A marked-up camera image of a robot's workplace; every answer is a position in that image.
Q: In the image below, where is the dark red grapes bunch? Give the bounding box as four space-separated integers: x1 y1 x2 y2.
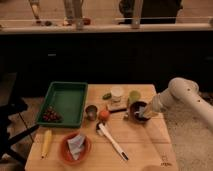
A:
42 106 62 123

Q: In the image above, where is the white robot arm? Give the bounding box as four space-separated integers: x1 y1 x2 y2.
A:
143 77 213 133

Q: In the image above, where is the grey folded cloth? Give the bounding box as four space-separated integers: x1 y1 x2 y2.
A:
67 134 85 160

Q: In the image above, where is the dark purple bowl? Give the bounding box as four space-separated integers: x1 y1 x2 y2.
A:
129 101 148 123

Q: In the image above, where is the orange tomato toy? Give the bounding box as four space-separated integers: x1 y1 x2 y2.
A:
98 110 110 121

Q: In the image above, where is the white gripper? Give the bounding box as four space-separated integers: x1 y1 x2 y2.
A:
143 94 165 119

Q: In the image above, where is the white handled spatula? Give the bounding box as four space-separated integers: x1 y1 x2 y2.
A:
96 122 129 161

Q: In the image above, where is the small green lime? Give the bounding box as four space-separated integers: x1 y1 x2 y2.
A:
102 93 112 100

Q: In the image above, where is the black chair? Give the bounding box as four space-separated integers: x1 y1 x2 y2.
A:
0 73 38 165

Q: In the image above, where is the green plastic tray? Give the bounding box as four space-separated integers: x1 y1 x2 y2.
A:
36 82 88 128

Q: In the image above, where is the white plastic cup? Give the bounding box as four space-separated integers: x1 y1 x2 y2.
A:
110 86 124 102

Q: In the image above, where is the small metal cup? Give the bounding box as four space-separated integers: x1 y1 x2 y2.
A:
85 105 98 121

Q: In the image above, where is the blue sponge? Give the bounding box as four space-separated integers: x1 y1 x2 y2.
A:
138 106 145 118

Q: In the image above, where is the orange bowl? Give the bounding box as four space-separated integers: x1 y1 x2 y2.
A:
58 132 91 166

